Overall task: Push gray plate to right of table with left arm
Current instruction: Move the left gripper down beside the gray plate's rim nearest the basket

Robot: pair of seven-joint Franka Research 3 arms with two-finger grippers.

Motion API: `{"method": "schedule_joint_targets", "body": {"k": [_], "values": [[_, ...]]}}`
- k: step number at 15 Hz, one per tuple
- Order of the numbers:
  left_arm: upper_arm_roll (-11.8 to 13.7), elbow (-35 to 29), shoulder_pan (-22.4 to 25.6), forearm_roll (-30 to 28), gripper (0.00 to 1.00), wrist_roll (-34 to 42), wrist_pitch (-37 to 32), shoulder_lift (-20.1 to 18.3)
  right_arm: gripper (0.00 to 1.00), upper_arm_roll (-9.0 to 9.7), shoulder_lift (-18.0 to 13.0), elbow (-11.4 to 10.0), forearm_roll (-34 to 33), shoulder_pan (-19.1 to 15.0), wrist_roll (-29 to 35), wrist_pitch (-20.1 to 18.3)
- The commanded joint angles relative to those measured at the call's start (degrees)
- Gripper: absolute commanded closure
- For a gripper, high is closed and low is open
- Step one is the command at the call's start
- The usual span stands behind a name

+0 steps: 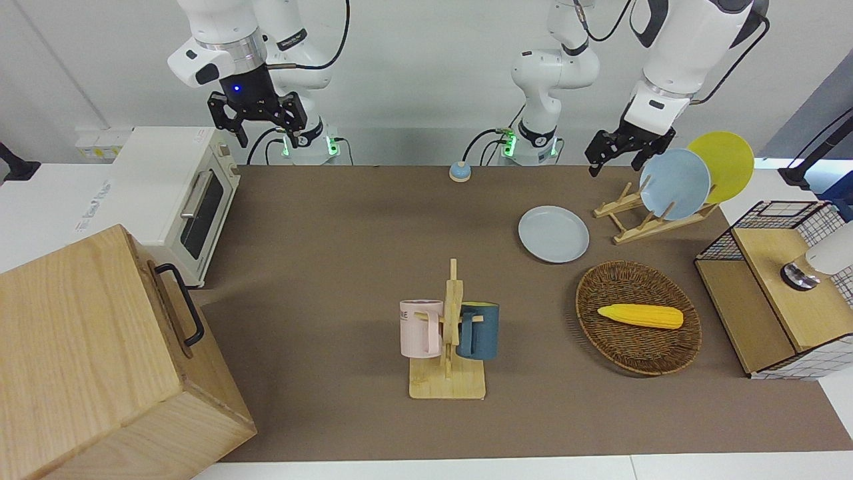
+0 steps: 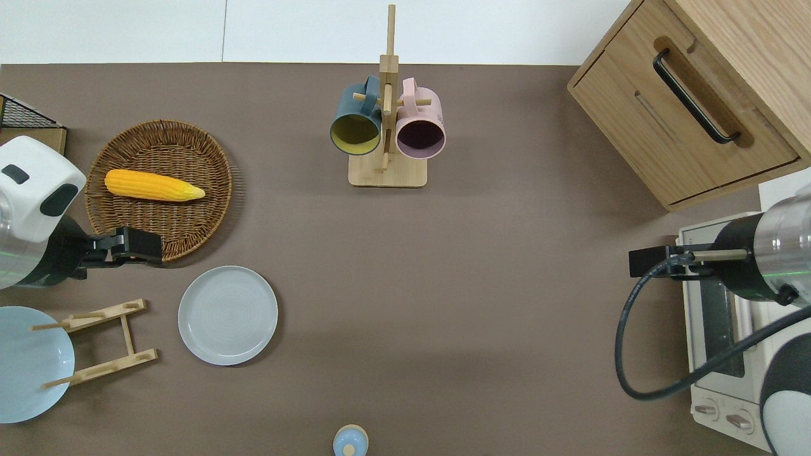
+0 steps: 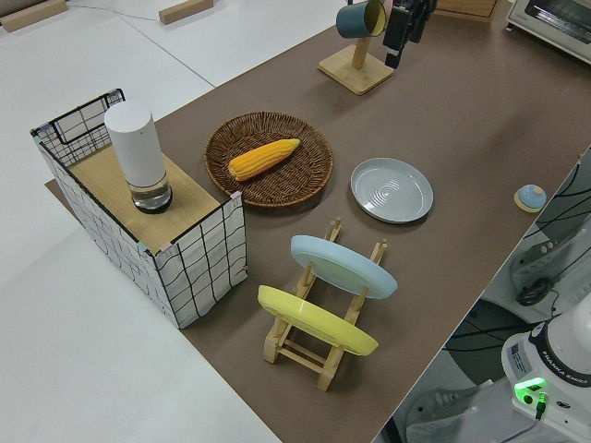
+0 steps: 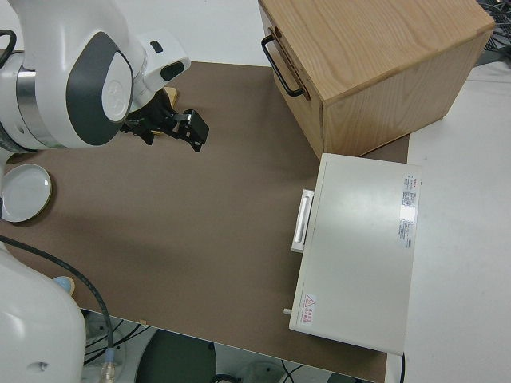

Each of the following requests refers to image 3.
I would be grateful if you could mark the blue dome with wooden knob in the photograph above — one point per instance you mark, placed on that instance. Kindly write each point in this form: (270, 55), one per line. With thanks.
(531, 197)

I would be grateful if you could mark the long wooden block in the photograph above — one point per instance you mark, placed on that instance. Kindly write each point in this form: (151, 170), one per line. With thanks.
(184, 11)
(32, 16)

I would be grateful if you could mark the wooden dish rack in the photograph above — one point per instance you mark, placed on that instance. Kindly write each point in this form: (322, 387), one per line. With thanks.
(300, 356)

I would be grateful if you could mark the round brown wicker basket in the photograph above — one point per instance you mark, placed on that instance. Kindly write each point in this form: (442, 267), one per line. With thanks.
(295, 184)

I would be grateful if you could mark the brown table mat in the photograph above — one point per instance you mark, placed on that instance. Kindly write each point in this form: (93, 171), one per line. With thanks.
(438, 115)

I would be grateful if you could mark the yellow plate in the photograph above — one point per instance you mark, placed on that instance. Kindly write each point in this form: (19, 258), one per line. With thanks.
(314, 320)

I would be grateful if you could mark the wooden mug tree stand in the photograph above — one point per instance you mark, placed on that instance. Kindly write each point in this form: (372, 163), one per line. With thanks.
(355, 74)

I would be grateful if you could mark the teal mug yellow inside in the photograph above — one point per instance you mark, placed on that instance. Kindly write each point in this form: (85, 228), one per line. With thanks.
(353, 20)

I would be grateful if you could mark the light wooden box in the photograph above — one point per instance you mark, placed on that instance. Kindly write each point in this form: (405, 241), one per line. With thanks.
(466, 8)

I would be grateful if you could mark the cream toaster oven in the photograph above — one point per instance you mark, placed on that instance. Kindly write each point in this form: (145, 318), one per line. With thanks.
(554, 23)

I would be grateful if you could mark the light blue plate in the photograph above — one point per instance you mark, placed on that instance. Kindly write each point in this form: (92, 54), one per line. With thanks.
(341, 265)

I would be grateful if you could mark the gray ceramic plate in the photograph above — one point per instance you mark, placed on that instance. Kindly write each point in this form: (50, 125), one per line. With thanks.
(391, 190)

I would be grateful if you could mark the yellow corn cob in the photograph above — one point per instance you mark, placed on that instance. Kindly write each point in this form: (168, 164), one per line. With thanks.
(261, 160)

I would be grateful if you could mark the white cylinder with glass base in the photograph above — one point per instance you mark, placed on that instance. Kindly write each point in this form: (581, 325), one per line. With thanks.
(134, 143)

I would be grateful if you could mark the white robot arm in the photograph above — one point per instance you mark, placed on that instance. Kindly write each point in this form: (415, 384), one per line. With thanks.
(554, 355)

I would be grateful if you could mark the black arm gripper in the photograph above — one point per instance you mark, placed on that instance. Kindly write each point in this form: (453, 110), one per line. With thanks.
(398, 27)

